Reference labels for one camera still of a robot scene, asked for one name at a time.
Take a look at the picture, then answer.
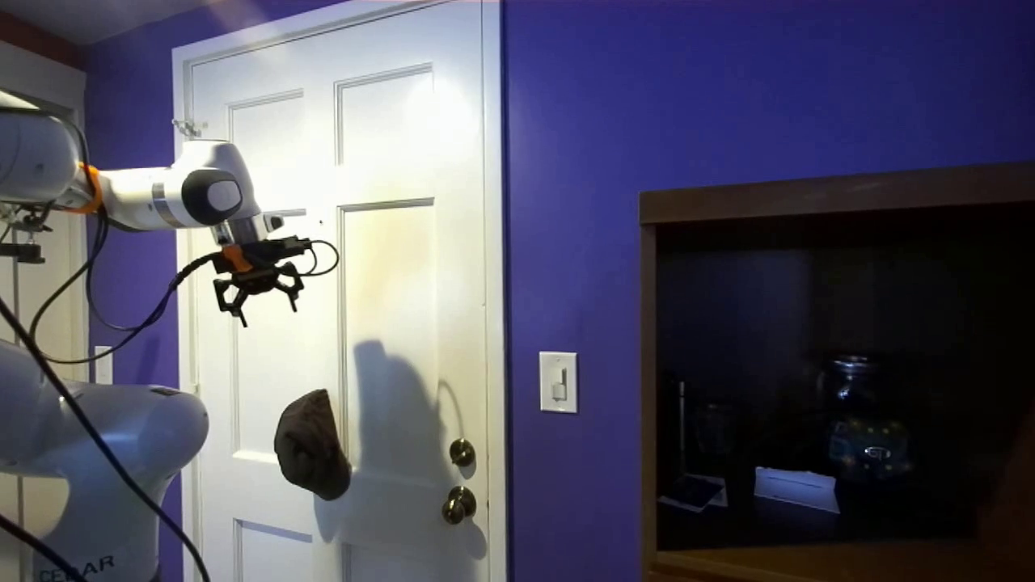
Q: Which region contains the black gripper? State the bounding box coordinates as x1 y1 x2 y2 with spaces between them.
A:
212 241 311 330

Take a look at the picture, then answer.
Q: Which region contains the dark round door knob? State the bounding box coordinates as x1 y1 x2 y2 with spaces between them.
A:
439 483 478 526

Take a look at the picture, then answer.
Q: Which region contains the dark glass jar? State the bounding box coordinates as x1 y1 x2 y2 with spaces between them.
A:
822 354 920 524

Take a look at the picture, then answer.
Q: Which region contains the thin black camera cable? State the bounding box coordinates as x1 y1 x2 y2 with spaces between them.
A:
297 236 344 282

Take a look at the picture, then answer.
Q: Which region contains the white light switch plate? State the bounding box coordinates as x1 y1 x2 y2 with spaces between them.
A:
538 348 579 417

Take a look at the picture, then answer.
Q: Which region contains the brown wooden cabinet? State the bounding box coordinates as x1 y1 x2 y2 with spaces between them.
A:
636 160 1035 582

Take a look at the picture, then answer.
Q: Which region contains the black cable across robot base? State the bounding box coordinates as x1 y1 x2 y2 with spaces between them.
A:
0 297 217 582

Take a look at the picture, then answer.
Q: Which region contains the white panel door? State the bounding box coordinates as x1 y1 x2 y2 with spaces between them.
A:
172 0 509 582

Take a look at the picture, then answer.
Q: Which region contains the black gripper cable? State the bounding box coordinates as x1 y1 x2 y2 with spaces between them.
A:
25 207 222 368

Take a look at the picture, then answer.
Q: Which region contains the black metal stand clamp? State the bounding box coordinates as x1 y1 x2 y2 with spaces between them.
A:
0 197 57 268

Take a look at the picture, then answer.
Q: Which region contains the dark flat object in cabinet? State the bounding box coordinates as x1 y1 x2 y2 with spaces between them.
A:
658 375 730 517

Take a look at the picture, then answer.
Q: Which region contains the orange arm strap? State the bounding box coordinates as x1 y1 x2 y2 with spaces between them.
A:
78 160 109 215

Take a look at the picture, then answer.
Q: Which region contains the white paper sheet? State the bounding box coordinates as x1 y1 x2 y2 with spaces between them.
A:
752 464 843 517

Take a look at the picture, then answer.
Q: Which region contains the dark grey cap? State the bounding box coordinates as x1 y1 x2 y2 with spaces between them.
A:
272 388 357 505

